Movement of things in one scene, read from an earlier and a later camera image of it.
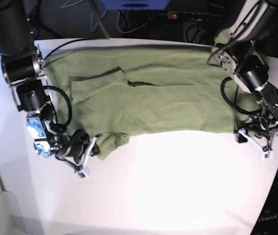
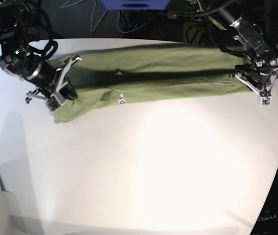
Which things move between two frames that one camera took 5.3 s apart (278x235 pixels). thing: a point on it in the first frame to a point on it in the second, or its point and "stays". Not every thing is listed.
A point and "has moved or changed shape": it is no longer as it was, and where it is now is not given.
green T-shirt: [111, 91] has moved or changed shape
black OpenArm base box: [277, 215] stays
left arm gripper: [261, 129] to [260, 76]
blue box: [136, 5] stays
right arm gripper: [78, 145] to [61, 91]
